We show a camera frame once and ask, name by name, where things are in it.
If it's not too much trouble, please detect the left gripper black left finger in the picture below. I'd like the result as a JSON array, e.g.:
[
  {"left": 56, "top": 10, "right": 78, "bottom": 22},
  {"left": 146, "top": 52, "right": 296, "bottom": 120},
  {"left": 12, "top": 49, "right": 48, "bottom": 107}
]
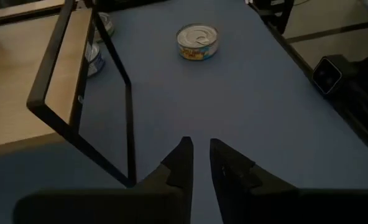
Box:
[{"left": 12, "top": 136, "right": 194, "bottom": 224}]

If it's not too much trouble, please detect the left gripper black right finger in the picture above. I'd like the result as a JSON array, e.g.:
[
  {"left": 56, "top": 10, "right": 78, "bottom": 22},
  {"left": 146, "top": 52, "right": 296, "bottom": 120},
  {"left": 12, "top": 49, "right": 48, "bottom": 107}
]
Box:
[{"left": 209, "top": 138, "right": 368, "bottom": 224}]

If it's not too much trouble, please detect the navy blue label tuna can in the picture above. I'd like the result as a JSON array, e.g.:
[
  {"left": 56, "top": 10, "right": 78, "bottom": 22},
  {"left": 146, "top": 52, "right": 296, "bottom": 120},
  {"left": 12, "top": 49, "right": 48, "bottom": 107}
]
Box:
[{"left": 85, "top": 42, "right": 106, "bottom": 78}]

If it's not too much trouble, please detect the teal label yellowfin tuna can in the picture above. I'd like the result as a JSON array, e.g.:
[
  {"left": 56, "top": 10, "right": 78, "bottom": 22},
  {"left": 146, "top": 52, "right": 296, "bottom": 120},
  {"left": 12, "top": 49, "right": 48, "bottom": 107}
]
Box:
[{"left": 175, "top": 23, "right": 219, "bottom": 62}]

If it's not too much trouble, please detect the green white label tuna can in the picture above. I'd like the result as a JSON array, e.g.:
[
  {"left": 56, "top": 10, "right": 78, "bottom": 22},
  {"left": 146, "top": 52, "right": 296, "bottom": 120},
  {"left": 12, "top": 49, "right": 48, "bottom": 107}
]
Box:
[{"left": 93, "top": 11, "right": 116, "bottom": 43}]

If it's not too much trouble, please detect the wooden block platform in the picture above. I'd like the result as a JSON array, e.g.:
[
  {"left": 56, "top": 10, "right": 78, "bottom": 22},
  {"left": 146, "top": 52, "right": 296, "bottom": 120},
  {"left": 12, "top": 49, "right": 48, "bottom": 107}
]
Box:
[{"left": 0, "top": 0, "right": 138, "bottom": 189}]

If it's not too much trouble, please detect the black table-level camera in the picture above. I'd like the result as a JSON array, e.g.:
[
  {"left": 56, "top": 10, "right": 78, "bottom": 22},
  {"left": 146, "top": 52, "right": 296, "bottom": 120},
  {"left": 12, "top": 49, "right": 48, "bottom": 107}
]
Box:
[{"left": 311, "top": 54, "right": 359, "bottom": 96}]

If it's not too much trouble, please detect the black table frame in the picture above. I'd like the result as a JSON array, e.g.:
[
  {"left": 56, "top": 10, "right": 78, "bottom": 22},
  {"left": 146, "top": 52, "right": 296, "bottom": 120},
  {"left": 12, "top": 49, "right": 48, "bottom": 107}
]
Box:
[{"left": 246, "top": 0, "right": 368, "bottom": 164}]

